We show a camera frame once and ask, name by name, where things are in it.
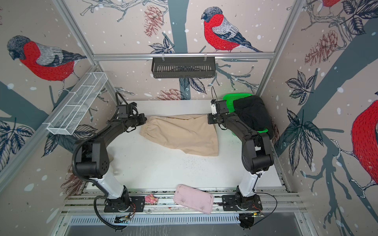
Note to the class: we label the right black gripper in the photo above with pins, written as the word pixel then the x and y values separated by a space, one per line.
pixel 211 120

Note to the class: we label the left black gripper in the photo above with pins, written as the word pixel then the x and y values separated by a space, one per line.
pixel 142 118

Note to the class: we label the green plastic basket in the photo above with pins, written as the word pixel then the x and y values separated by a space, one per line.
pixel 234 96

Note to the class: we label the black shorts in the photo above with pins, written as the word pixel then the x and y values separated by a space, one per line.
pixel 252 111

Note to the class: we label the beige shorts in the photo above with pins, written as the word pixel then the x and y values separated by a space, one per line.
pixel 189 133

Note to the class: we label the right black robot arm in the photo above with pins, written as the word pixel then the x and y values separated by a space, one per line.
pixel 256 153

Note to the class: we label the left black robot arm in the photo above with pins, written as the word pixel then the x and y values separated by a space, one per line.
pixel 91 161

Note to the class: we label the small pink toy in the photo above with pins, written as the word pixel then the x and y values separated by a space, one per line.
pixel 151 199

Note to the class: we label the pink plastic tray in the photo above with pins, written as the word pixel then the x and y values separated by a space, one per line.
pixel 194 199

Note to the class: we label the black hanging wire basket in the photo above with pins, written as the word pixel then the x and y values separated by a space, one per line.
pixel 183 67

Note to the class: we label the white mesh wire shelf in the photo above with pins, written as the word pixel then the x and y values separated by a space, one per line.
pixel 80 100

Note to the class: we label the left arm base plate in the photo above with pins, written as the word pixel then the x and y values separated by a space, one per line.
pixel 130 204

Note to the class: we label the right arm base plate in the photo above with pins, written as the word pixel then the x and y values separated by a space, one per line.
pixel 238 202

